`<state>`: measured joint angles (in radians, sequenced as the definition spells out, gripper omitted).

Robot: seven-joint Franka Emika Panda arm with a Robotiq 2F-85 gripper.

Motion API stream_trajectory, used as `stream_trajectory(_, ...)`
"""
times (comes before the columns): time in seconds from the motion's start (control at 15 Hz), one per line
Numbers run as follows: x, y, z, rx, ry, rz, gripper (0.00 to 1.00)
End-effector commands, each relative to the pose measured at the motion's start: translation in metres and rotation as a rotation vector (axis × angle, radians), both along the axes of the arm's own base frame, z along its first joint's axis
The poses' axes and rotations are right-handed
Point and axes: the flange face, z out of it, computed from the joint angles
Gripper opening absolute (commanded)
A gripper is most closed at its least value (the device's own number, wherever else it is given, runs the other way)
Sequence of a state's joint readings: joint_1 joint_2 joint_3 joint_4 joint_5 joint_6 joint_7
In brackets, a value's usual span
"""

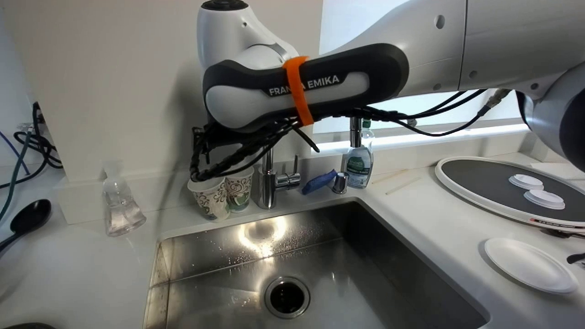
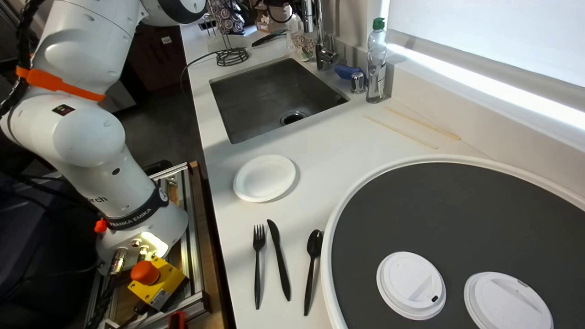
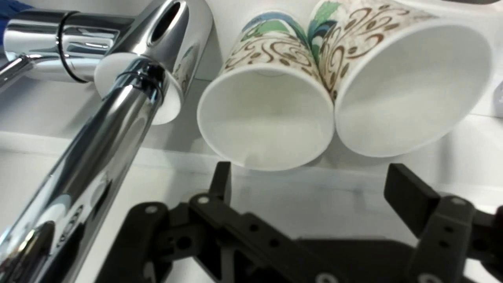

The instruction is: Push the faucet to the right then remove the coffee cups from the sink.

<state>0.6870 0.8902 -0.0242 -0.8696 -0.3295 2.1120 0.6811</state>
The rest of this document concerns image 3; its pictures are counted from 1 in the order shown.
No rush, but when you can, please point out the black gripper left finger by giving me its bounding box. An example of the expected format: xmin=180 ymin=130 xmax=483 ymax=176
xmin=96 ymin=160 xmax=301 ymax=283

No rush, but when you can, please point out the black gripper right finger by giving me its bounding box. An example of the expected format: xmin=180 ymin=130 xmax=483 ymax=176
xmin=384 ymin=162 xmax=503 ymax=283

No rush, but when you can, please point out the chrome gooseneck faucet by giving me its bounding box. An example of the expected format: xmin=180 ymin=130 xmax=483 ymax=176
xmin=0 ymin=0 xmax=214 ymax=283

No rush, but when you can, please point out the patterned paper coffee cup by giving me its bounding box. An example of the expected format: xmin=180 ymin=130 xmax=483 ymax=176
xmin=195 ymin=9 xmax=337 ymax=173
xmin=308 ymin=0 xmax=497 ymax=159

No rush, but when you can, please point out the blue sponge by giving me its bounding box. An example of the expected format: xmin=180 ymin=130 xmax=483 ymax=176
xmin=0 ymin=0 xmax=33 ymax=20

